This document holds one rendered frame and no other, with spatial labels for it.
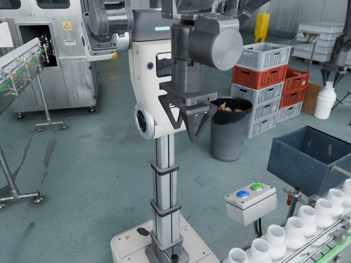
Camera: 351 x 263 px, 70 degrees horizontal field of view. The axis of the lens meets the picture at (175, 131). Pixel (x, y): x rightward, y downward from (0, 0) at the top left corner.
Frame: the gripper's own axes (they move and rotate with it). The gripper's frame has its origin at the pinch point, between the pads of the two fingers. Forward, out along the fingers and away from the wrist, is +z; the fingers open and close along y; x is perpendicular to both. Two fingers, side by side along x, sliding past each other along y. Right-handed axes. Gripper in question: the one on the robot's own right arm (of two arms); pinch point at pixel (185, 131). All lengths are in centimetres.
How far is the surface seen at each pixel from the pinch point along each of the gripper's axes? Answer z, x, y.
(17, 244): 140, -59, -132
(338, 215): 28, 39, 18
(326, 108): 20, 87, -16
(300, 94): 103, 324, -171
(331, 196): 23.6, 38.3, 14.9
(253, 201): 27.9, 22.6, 2.2
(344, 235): 35, 41, 20
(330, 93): 13, 87, -17
